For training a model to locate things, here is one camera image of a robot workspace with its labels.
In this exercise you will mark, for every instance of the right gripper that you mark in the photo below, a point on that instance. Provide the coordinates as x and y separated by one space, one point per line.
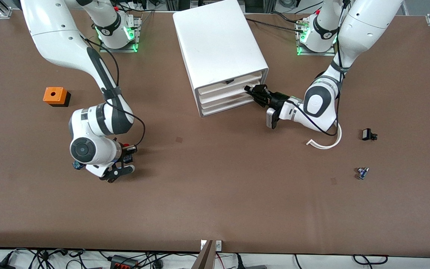
126 154

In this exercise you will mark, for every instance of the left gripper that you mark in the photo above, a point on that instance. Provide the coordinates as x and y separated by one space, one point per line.
277 99

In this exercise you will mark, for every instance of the red push button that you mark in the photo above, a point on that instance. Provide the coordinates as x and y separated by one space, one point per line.
125 145

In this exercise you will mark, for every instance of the white plastic drawer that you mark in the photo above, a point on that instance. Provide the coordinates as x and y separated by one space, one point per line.
218 100
218 107
218 93
218 87

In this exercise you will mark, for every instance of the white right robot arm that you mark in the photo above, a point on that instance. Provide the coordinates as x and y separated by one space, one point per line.
58 33

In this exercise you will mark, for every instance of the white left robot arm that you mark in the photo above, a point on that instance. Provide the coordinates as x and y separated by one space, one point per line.
364 26

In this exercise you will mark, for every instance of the green push button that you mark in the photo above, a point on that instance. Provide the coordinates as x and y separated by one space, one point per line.
76 165

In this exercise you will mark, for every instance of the white drawer cabinet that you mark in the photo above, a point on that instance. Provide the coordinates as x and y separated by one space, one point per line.
218 37

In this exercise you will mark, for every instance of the orange button box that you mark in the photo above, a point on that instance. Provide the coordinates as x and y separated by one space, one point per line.
53 95

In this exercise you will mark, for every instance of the white curved plastic arc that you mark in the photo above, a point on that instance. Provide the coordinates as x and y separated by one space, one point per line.
323 146

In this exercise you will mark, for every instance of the black orange power strip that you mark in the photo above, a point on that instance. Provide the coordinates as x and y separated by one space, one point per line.
123 263

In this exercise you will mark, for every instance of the small black plastic part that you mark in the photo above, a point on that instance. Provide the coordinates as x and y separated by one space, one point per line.
367 134

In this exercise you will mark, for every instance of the small blue electronic part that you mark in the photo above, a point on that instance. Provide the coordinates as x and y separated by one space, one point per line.
362 173

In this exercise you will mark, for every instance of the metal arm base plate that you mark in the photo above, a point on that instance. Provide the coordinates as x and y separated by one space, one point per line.
118 50
315 53

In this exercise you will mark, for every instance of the small white bracket plate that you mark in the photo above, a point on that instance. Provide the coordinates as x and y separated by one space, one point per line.
218 245
203 245

